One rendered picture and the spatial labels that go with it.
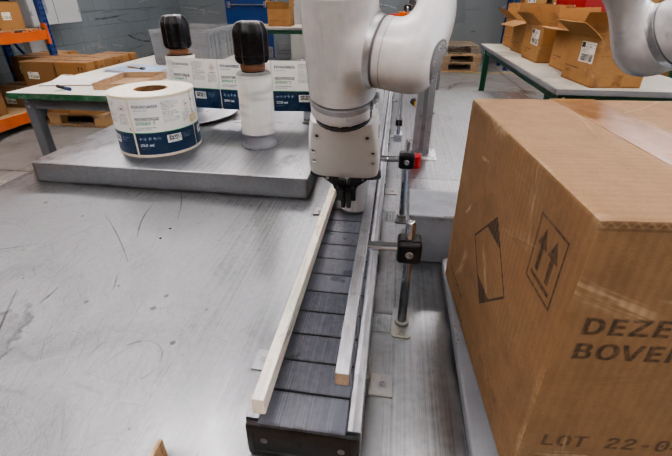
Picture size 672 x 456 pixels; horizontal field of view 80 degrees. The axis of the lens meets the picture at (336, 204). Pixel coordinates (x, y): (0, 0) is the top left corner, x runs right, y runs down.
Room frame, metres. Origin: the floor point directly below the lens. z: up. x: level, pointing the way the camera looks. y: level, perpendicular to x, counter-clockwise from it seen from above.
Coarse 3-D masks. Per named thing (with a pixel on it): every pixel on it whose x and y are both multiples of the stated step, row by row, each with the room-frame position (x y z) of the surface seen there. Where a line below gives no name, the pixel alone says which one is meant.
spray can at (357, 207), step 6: (360, 186) 0.63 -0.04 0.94; (366, 186) 0.64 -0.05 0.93; (360, 192) 0.63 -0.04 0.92; (366, 192) 0.64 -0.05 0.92; (360, 198) 0.63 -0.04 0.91; (354, 204) 0.63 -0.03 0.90; (360, 204) 0.63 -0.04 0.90; (342, 210) 0.64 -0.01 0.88; (348, 210) 0.63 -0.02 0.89; (354, 210) 0.63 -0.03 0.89; (360, 210) 0.63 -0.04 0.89
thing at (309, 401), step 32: (384, 128) 1.15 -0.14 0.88; (352, 224) 0.59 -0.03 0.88; (320, 256) 0.50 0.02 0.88; (352, 256) 0.50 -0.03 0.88; (320, 288) 0.43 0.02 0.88; (320, 320) 0.37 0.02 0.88; (288, 352) 0.32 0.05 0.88; (320, 352) 0.32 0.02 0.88; (288, 384) 0.27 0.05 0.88; (320, 384) 0.27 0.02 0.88; (288, 416) 0.24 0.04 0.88; (320, 416) 0.24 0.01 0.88
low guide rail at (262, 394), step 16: (320, 224) 0.54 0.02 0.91; (320, 240) 0.51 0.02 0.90; (304, 256) 0.45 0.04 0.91; (304, 272) 0.41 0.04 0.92; (304, 288) 0.40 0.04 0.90; (288, 304) 0.35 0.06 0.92; (288, 320) 0.33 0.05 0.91; (288, 336) 0.32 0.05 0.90; (272, 352) 0.28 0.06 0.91; (272, 368) 0.27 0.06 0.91; (272, 384) 0.26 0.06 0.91; (256, 400) 0.23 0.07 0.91
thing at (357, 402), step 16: (384, 144) 1.01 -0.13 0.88; (384, 176) 0.80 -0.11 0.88; (368, 272) 0.46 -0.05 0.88; (368, 288) 0.43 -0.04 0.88; (368, 304) 0.40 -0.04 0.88; (368, 320) 0.37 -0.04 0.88; (368, 336) 0.34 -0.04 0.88; (368, 352) 0.32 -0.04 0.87; (352, 384) 0.31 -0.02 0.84; (352, 400) 0.26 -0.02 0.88; (256, 416) 0.24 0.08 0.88; (352, 416) 0.24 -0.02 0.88; (256, 432) 0.23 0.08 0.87; (272, 432) 0.23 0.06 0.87; (288, 432) 0.23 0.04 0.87; (304, 432) 0.23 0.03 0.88; (352, 432) 0.23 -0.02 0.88; (256, 448) 0.23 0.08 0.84; (272, 448) 0.23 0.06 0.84; (288, 448) 0.23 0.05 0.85; (304, 448) 0.23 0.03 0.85; (320, 448) 0.23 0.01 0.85; (336, 448) 0.22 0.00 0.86; (352, 448) 0.22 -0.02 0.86
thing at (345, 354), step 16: (384, 96) 1.20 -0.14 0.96; (384, 112) 1.02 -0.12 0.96; (368, 192) 0.55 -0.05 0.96; (368, 208) 0.50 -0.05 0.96; (368, 224) 0.46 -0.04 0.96; (368, 240) 0.44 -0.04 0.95; (352, 272) 0.35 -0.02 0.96; (352, 288) 0.33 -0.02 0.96; (352, 304) 0.30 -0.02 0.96; (352, 320) 0.28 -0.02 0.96; (352, 336) 0.26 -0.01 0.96; (352, 352) 0.25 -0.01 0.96; (336, 368) 0.23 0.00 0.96
